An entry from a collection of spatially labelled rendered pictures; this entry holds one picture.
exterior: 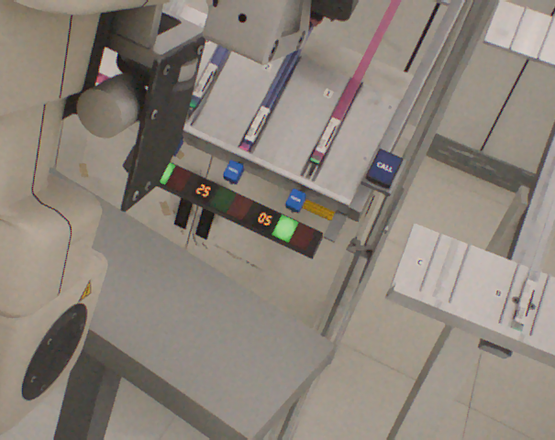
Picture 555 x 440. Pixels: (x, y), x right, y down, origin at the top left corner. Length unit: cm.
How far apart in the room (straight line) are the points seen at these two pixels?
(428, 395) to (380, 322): 84
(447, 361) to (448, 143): 195
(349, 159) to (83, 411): 56
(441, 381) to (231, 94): 60
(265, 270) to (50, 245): 107
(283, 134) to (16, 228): 67
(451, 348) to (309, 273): 43
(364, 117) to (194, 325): 44
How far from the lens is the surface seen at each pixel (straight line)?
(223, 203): 130
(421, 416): 152
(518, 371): 240
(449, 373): 145
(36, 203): 76
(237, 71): 137
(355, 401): 204
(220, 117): 134
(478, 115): 327
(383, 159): 126
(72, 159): 187
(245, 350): 112
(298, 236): 128
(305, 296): 176
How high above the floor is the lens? 133
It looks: 31 degrees down
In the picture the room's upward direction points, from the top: 20 degrees clockwise
